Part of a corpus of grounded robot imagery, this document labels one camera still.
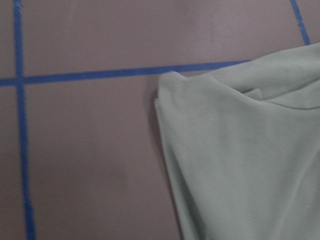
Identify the olive green long-sleeve shirt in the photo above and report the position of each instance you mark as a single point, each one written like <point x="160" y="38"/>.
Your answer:
<point x="242" y="147"/>

